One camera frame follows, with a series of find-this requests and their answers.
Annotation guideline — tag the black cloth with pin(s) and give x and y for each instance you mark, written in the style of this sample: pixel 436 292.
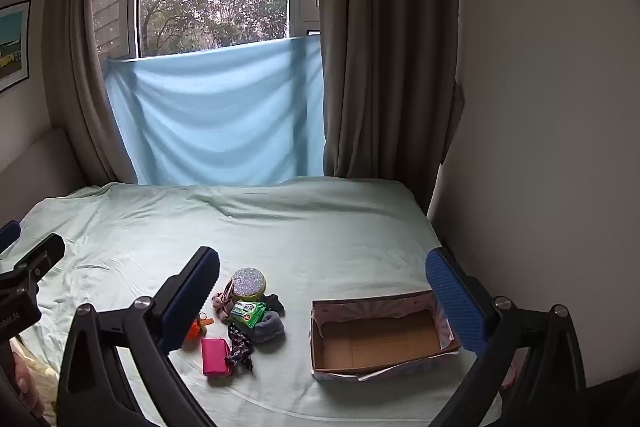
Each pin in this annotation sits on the black cloth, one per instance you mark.
pixel 275 303

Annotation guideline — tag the white headboard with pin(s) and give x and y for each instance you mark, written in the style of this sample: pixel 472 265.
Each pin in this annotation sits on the white headboard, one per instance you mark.
pixel 35 162

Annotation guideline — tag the person's left hand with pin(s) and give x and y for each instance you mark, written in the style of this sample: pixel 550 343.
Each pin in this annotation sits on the person's left hand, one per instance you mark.
pixel 25 382

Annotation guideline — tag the light blue cloth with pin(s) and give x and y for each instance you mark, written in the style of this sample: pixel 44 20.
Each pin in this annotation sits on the light blue cloth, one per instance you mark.
pixel 215 117

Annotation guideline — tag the silver glitter scouring sponge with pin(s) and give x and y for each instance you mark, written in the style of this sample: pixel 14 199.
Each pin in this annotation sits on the silver glitter scouring sponge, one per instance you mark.
pixel 249 281

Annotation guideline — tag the wall poster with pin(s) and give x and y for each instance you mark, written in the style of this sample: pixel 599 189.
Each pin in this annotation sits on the wall poster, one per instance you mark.
pixel 12 47

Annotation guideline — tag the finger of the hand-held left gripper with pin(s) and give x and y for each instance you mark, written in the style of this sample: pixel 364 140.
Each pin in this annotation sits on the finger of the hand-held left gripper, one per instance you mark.
pixel 7 233
pixel 42 254

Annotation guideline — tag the grey fuzzy headband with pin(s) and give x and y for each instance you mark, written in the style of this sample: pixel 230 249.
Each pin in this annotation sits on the grey fuzzy headband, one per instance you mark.
pixel 267 329

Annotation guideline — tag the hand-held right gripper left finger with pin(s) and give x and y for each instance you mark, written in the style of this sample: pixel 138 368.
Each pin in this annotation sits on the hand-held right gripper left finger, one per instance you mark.
pixel 192 299

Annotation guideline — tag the brown curtain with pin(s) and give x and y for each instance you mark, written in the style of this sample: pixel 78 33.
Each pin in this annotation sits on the brown curtain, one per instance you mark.
pixel 390 57
pixel 75 57

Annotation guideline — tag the cardboard box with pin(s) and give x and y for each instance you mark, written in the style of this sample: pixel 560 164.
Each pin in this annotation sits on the cardboard box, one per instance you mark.
pixel 380 347

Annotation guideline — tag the orange toy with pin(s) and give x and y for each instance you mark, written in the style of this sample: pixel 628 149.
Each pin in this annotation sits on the orange toy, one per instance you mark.
pixel 192 332

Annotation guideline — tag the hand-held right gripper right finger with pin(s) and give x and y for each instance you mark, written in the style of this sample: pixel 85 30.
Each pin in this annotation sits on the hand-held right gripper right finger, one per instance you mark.
pixel 457 302

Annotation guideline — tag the pink pouch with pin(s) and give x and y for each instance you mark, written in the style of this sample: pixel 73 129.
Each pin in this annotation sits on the pink pouch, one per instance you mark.
pixel 216 357

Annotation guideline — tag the dark patterned ribbon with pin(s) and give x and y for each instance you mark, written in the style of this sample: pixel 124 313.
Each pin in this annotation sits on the dark patterned ribbon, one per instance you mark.
pixel 239 347

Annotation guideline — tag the pink scrunchie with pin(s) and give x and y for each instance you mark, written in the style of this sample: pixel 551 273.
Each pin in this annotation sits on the pink scrunchie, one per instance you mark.
pixel 221 298

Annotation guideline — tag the green tissue packet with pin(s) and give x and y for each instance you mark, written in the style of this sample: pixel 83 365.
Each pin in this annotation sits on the green tissue packet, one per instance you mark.
pixel 247 312

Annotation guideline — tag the light green bed sheet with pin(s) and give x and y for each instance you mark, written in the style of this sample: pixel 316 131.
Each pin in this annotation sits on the light green bed sheet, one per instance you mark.
pixel 280 232

